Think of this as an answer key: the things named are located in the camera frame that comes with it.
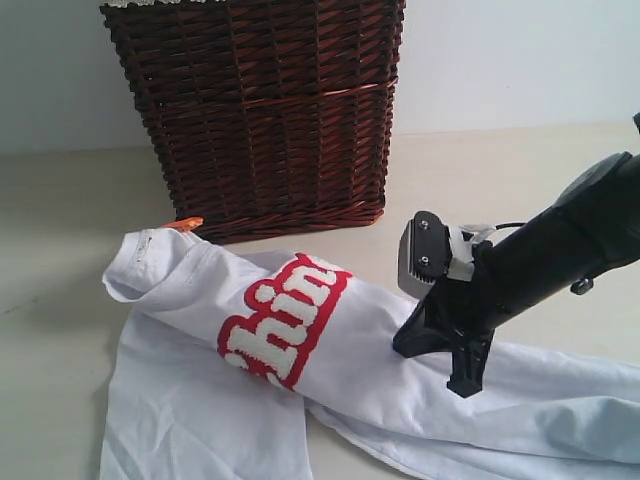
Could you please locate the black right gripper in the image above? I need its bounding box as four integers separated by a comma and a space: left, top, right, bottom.
392, 249, 495, 398

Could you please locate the white shirt with red trim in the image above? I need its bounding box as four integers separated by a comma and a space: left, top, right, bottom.
100, 228, 639, 479

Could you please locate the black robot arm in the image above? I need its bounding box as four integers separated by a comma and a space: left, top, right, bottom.
392, 151, 639, 398

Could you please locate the dark brown wicker basket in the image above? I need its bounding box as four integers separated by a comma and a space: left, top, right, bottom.
100, 0, 406, 243

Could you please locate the orange shirt neck tag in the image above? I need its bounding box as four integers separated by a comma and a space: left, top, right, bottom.
164, 216, 204, 232

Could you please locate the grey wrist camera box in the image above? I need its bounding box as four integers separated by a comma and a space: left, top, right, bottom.
397, 211, 497, 300

